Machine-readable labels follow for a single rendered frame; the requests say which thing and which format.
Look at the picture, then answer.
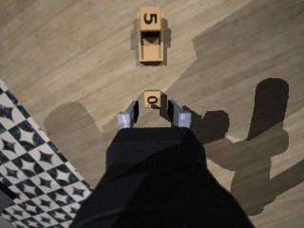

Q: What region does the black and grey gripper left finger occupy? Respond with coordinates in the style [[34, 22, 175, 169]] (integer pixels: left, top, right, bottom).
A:
[[118, 101, 139, 130]]

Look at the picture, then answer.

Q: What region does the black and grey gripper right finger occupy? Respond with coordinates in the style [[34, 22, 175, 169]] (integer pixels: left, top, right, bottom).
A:
[[167, 100, 191, 129]]

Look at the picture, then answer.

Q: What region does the tan calendar cube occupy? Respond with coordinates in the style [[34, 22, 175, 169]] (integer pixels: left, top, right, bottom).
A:
[[140, 7, 161, 38], [143, 90, 161, 108]]

